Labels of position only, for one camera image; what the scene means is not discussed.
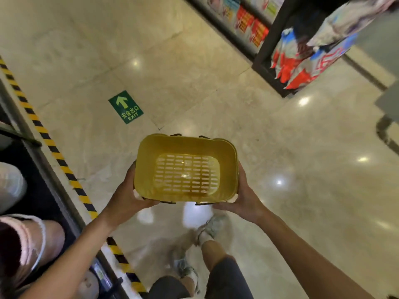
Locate person's right hand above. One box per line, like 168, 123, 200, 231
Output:
213, 162, 269, 225

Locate person's left hand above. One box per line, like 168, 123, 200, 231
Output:
99, 161, 161, 231

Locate yellow rectangular basket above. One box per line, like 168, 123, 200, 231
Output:
134, 133, 239, 206

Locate person's left forearm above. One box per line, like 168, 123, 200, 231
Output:
18, 214, 114, 299

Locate person's right shoe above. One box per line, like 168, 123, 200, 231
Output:
195, 213, 231, 246

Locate person's shoe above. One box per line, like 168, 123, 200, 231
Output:
170, 252, 200, 293
195, 213, 231, 246

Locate person's right leg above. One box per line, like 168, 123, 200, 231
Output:
199, 236, 231, 265

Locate person's leg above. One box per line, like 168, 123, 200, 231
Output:
179, 275, 200, 296
199, 236, 231, 265

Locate person's dark shorts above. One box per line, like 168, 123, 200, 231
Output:
146, 255, 255, 299

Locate person's left shoe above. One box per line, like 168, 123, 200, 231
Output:
170, 252, 200, 293

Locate person's left leg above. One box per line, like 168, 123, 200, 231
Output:
179, 275, 200, 296

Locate yellow black hazard tape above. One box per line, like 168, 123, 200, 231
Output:
0, 56, 147, 293

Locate pink plastic bucket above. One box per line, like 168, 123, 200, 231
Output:
0, 213, 66, 290

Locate white plastic bucket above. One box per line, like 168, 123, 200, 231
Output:
76, 269, 105, 299

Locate green arrow floor sticker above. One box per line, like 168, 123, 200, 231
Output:
108, 90, 144, 125

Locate pale pink plastic tub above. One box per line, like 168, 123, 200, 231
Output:
0, 162, 28, 214

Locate row of detergent bags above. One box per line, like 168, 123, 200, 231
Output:
270, 15, 359, 91

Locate black goods shelving unit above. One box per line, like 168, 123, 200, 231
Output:
184, 0, 359, 98

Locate rows of small colourful packets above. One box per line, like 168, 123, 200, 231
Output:
207, 0, 286, 49

